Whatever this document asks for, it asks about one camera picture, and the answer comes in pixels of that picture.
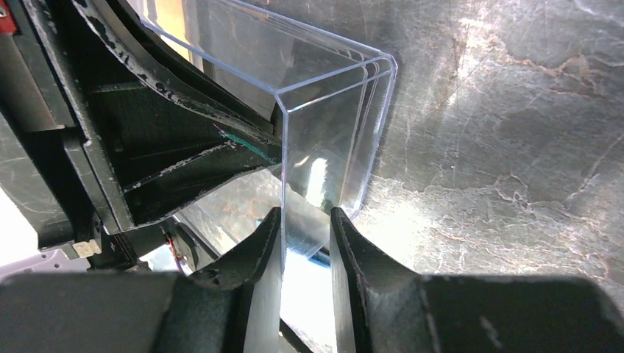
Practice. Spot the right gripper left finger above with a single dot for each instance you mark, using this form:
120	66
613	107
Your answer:
230	305

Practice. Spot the gold card stack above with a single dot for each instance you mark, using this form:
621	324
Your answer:
169	15

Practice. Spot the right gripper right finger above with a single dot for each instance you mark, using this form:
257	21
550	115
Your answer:
382	306

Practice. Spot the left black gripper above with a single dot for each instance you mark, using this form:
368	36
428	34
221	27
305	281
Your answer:
38	134

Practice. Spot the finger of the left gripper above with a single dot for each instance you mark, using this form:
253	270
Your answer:
166	157

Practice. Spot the blue card holder wallet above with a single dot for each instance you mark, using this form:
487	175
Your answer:
320	257

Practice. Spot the clear acrylic card tray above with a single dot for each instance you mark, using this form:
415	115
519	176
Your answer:
328	98

